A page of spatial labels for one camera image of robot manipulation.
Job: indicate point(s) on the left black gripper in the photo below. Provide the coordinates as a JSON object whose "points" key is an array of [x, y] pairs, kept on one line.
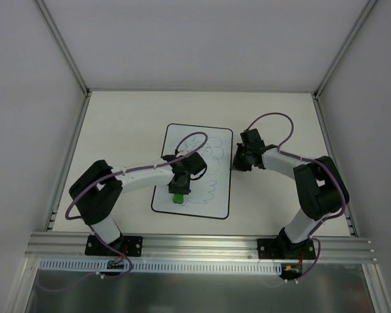
{"points": [[179, 189]]}

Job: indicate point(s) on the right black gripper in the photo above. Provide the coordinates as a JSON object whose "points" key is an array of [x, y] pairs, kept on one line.
{"points": [[238, 160]]}

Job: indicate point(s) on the green whiteboard eraser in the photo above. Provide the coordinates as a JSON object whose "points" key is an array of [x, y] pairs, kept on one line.
{"points": [[178, 199]]}

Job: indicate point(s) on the small whiteboard black frame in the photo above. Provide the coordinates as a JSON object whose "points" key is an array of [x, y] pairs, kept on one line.
{"points": [[209, 195]]}

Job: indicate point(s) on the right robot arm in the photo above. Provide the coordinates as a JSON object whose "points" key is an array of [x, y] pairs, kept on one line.
{"points": [[320, 189]]}

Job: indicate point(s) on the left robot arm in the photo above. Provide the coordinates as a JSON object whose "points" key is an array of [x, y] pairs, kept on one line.
{"points": [[96, 192]]}

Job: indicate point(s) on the aluminium mounting rail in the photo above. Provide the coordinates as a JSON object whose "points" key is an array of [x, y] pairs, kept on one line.
{"points": [[198, 247]]}

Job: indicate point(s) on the right aluminium frame post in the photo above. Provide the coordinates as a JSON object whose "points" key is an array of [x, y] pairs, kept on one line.
{"points": [[342, 106]]}

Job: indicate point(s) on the aluminium frame post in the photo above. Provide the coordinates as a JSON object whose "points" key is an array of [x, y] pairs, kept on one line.
{"points": [[342, 106], [80, 116]]}

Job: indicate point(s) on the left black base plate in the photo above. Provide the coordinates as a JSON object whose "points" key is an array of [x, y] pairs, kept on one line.
{"points": [[130, 246]]}

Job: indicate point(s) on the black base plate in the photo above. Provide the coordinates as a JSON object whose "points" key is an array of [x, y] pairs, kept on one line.
{"points": [[130, 246], [282, 250]]}

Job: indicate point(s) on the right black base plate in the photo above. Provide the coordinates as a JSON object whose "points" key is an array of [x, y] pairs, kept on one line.
{"points": [[282, 250]]}

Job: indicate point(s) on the white slotted cable duct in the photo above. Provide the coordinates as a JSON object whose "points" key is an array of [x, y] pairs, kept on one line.
{"points": [[163, 266]]}

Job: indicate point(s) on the left aluminium frame post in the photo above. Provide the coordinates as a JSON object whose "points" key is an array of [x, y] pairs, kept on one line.
{"points": [[80, 116]]}

